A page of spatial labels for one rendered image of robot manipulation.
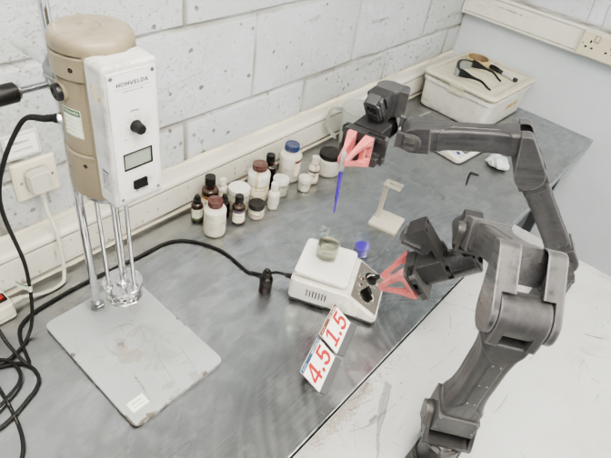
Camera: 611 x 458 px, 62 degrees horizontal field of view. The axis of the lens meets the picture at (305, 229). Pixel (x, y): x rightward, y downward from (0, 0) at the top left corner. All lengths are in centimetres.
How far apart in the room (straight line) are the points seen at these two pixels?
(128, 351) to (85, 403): 12
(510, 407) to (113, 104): 91
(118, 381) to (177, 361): 11
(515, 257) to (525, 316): 8
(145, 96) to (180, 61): 55
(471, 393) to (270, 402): 37
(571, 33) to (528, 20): 16
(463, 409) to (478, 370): 10
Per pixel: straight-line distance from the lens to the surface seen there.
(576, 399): 124
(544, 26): 224
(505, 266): 71
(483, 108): 200
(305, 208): 141
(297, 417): 100
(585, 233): 249
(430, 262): 98
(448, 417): 89
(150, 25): 114
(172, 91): 123
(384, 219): 143
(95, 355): 107
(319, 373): 103
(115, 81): 65
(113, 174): 70
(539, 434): 115
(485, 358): 77
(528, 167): 116
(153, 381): 102
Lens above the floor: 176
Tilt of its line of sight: 40 degrees down
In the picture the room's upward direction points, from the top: 11 degrees clockwise
